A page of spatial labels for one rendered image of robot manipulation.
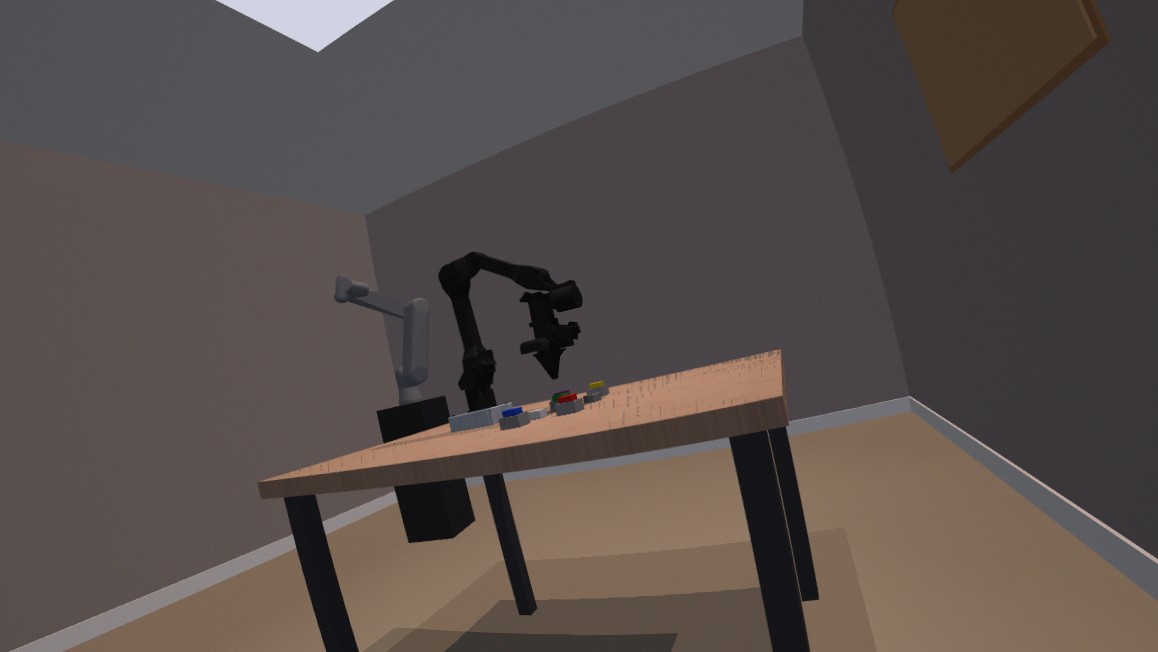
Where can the green button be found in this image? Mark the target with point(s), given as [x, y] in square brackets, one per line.
[555, 400]

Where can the blue button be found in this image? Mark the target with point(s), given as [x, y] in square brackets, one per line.
[514, 418]

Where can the yellow button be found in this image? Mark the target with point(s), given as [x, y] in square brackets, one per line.
[598, 387]

